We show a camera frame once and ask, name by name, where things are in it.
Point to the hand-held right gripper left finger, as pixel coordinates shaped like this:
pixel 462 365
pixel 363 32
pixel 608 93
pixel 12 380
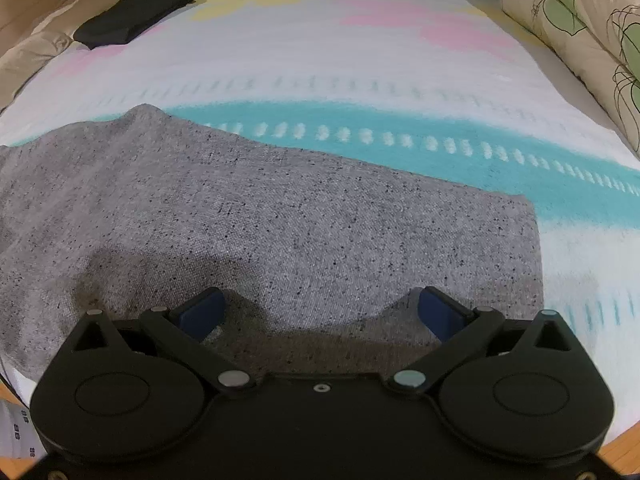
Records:
pixel 202 312

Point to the grey speckled pants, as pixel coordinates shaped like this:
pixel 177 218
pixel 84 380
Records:
pixel 300 240

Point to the beige pillow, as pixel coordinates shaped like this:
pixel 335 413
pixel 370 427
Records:
pixel 30 50

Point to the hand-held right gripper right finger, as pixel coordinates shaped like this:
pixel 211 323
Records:
pixel 437 315

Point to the white printed sheet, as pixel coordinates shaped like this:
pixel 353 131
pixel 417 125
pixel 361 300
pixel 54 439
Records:
pixel 15 430

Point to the cream floral folded quilt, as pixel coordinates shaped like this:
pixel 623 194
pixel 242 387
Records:
pixel 575 35

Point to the pastel flower patterned bedsheet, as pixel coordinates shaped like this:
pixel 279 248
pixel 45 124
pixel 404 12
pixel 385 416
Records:
pixel 350 80

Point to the black folded cloth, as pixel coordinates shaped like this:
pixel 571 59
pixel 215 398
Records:
pixel 130 17

